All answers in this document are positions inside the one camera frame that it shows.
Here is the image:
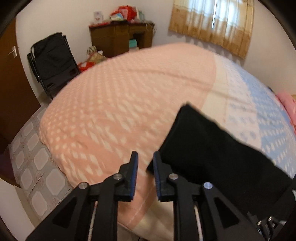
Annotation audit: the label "black pants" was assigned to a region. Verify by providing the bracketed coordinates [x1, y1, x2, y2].
[159, 104, 295, 220]

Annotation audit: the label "dark brown door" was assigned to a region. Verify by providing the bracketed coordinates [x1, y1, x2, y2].
[1, 18, 41, 187]

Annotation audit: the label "pink floral pillow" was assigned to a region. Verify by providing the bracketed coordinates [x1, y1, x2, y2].
[276, 92, 296, 132]

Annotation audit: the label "pink blue patterned bedspread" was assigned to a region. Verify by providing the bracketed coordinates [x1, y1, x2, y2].
[40, 43, 295, 240]

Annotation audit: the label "black folding chair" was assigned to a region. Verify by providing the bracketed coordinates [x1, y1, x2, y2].
[27, 32, 80, 98]

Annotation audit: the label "red and gold bag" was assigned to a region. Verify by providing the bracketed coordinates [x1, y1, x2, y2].
[77, 46, 107, 72]

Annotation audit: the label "dark brown wooden desk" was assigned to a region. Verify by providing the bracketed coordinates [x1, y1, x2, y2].
[89, 21, 155, 58]

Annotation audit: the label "teal box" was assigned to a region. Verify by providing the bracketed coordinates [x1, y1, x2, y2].
[128, 39, 137, 49]

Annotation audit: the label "beige patterned curtain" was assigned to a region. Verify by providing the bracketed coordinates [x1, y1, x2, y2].
[169, 0, 254, 59]

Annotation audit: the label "red items on desk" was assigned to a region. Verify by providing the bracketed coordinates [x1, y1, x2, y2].
[110, 6, 137, 21]

